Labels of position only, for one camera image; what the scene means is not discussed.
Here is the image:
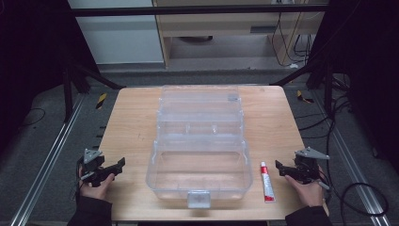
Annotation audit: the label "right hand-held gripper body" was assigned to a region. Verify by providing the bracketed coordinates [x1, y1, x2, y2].
[292, 146, 331, 186]

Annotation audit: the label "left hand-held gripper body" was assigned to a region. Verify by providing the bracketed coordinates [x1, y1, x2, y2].
[76, 147, 118, 188]

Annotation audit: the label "person's left hand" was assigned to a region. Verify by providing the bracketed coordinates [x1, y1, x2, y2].
[77, 166, 116, 202]

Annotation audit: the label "person's right hand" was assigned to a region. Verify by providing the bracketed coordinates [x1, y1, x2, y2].
[284, 165, 325, 208]

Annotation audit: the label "white and red tube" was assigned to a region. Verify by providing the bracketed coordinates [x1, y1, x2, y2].
[260, 161, 277, 204]

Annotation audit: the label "yellow and black tape strip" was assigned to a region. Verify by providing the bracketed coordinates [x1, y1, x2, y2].
[95, 92, 108, 110]
[295, 89, 315, 105]

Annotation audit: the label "black metal stand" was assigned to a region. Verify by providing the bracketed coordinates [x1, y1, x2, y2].
[270, 55, 335, 118]
[61, 57, 127, 124]

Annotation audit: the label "clear plastic storage box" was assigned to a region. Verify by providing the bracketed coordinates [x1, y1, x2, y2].
[145, 84, 254, 210]

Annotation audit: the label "dark curtain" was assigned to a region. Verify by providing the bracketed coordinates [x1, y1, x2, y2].
[309, 0, 399, 175]
[0, 0, 101, 154]

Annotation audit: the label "white cabinet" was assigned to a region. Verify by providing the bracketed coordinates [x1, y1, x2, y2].
[67, 0, 167, 66]

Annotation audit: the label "light wooden desk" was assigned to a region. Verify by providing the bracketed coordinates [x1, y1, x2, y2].
[152, 0, 327, 69]

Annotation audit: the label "black horizontal metal bar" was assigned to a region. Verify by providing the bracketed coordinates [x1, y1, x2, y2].
[66, 4, 331, 18]

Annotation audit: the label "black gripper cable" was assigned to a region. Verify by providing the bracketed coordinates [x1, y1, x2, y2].
[70, 156, 87, 202]
[318, 175, 391, 218]

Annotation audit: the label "aluminium floor rail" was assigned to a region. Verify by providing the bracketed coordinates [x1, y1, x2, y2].
[9, 93, 87, 226]
[311, 92, 392, 226]

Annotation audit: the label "black floor cables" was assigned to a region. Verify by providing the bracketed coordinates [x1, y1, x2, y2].
[294, 74, 356, 140]

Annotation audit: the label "black floor cable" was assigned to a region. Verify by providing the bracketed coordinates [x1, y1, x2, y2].
[18, 107, 47, 129]

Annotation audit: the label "black hanging cables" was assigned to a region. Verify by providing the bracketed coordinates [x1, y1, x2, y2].
[270, 11, 316, 69]

